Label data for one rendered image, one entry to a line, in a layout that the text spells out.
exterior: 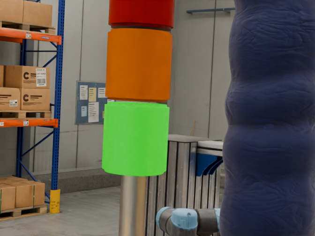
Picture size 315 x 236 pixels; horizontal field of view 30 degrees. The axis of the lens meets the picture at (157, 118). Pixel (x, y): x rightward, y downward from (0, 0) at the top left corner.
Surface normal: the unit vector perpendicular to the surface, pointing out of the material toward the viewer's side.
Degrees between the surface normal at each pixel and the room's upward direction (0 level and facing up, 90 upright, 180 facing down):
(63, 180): 90
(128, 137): 90
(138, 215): 90
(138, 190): 90
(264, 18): 78
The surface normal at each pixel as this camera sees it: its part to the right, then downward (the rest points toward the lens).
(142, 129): 0.17, 0.06
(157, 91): 0.64, 0.07
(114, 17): -0.77, 0.00
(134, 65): -0.10, 0.05
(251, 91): -0.62, -0.24
